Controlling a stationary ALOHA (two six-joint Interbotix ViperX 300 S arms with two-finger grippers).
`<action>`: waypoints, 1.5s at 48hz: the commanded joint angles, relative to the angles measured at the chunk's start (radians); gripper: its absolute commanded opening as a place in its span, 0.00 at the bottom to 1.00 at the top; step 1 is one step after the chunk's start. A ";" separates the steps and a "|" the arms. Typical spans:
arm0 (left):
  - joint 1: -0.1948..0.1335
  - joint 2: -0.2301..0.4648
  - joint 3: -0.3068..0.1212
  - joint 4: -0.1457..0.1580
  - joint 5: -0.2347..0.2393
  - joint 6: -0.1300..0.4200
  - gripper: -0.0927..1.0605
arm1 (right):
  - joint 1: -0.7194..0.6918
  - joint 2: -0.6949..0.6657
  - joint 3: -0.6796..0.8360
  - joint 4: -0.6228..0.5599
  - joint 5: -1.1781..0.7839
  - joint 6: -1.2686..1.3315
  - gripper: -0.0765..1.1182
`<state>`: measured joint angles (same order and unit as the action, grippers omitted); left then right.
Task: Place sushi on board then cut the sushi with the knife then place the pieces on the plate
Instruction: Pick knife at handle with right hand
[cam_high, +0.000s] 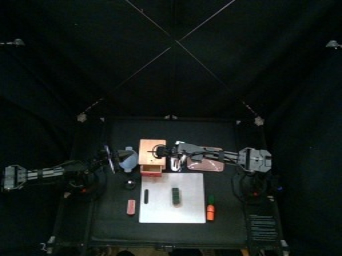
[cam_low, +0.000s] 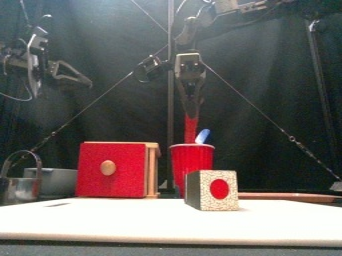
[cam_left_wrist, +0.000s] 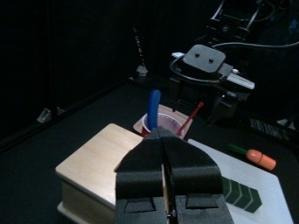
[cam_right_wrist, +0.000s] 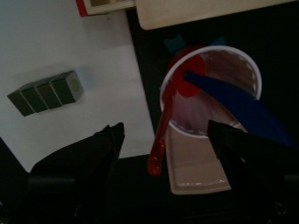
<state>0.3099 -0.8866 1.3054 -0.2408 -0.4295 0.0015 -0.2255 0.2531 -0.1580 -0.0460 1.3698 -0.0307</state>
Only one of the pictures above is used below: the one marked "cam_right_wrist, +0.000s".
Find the teal tape marker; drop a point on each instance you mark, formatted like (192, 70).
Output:
(218, 41)
(174, 43)

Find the translucent plastic cup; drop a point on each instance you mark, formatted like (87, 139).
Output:
(206, 116)

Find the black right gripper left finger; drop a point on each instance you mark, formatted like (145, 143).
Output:
(78, 163)

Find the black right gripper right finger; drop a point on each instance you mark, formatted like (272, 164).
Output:
(249, 163)

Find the red-edged wooden box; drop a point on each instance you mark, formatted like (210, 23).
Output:
(103, 6)

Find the blue plastic knife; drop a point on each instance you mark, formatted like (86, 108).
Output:
(241, 105)

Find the wooden cutting board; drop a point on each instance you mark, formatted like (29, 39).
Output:
(194, 11)

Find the red plastic spoon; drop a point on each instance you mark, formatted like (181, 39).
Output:
(172, 102)

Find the green toy sushi roll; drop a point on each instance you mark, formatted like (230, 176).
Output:
(47, 92)

